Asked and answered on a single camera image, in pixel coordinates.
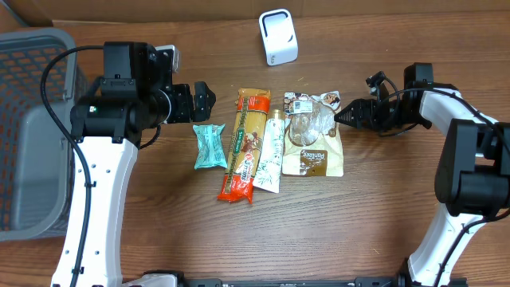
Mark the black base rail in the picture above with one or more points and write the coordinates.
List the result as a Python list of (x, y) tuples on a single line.
[(177, 279)]

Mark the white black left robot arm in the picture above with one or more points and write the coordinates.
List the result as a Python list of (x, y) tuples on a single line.
[(134, 93)]

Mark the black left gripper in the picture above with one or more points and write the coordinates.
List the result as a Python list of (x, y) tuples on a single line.
[(188, 112)]

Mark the teal snack packet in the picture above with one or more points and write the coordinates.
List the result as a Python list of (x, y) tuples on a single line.
[(210, 149)]

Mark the orange spaghetti pasta packet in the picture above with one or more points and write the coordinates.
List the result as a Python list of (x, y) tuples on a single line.
[(246, 144)]

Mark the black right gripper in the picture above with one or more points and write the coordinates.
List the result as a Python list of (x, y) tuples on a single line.
[(361, 108)]

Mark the white black barcode scanner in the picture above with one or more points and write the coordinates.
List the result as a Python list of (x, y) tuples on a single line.
[(278, 37)]

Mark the grey plastic shopping basket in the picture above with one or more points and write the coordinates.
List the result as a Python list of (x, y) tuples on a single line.
[(36, 159)]

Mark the beige Pantree snack pouch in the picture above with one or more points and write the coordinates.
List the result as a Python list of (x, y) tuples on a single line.
[(312, 143)]

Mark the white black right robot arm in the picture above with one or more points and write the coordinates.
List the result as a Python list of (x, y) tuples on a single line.
[(472, 178)]

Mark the white gold-capped cream tube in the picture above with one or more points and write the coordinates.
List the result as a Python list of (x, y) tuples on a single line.
[(268, 173)]

